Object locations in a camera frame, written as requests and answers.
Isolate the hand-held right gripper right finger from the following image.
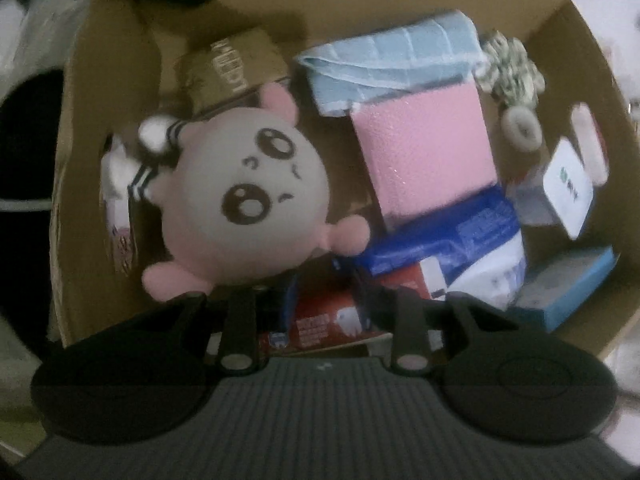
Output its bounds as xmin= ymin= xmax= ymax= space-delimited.
xmin=350 ymin=261 xmax=507 ymax=377

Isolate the brown cardboard box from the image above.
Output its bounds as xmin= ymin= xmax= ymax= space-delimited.
xmin=47 ymin=0 xmax=640 ymax=361

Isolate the light blue towel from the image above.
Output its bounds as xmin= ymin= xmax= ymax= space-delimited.
xmin=292 ymin=10 xmax=488 ymax=116

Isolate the red pink wet wipes pack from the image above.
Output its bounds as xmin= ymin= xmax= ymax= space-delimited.
xmin=292 ymin=262 xmax=446 ymax=353

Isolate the white box green mark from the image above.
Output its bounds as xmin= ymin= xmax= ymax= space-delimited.
xmin=542 ymin=137 xmax=596 ymax=240

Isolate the blue white tissue pack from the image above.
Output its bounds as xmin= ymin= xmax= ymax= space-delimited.
xmin=352 ymin=185 xmax=528 ymax=311

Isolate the blue white carton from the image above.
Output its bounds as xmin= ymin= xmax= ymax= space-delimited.
xmin=512 ymin=246 xmax=621 ymax=335

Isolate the green white scrunchie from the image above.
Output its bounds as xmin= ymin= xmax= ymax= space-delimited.
xmin=472 ymin=30 xmax=546 ymax=111

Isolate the white tape roll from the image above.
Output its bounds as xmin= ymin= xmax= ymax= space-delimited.
xmin=500 ymin=105 xmax=543 ymax=152

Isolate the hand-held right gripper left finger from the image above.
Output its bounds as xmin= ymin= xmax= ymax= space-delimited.
xmin=130 ymin=280 xmax=299 ymax=377

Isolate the white pink printed packet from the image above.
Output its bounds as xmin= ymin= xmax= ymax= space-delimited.
xmin=102 ymin=132 xmax=143 ymax=277

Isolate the pink round plush toy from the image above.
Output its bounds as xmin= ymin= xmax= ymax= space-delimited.
xmin=137 ymin=82 xmax=373 ymax=303

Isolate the pink white oval pad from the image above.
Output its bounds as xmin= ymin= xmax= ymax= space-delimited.
xmin=570 ymin=102 xmax=610 ymax=187

